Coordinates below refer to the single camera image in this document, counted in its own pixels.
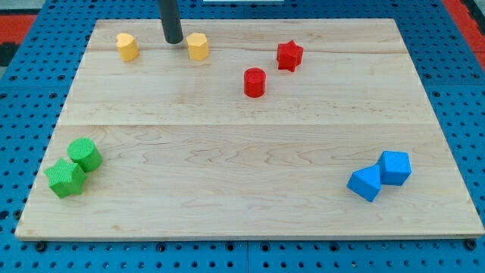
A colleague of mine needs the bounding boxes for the yellow heart block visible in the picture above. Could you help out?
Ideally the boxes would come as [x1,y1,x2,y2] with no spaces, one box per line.
[116,33,139,62]

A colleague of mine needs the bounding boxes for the yellow hexagon block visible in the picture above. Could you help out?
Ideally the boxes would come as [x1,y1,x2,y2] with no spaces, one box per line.
[186,33,209,61]

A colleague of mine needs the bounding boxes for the green cylinder block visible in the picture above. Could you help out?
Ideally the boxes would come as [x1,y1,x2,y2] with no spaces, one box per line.
[67,137,102,172]

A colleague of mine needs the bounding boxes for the black cylindrical robot arm tip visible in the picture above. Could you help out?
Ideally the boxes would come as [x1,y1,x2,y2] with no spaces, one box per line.
[158,0,183,44]

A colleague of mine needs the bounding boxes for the blue cube block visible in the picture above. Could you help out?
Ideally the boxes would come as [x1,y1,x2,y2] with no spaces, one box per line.
[377,151,412,186]

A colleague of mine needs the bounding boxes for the green star block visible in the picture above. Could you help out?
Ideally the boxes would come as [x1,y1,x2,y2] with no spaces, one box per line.
[44,158,87,199]

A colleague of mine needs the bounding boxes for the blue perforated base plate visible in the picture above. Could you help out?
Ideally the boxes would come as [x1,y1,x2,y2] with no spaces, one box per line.
[1,1,484,272]

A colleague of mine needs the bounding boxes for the red cylinder block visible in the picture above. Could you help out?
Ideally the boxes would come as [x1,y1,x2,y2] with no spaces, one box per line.
[243,67,266,98]

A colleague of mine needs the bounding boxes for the wooden board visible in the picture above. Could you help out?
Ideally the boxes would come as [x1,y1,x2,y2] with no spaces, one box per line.
[15,19,484,242]

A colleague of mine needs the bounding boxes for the blue triangular block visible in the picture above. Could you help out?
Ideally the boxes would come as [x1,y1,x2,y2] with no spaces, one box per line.
[346,165,381,202]

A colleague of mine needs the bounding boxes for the red star block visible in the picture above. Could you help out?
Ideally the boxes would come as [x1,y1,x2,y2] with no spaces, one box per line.
[277,40,304,72]

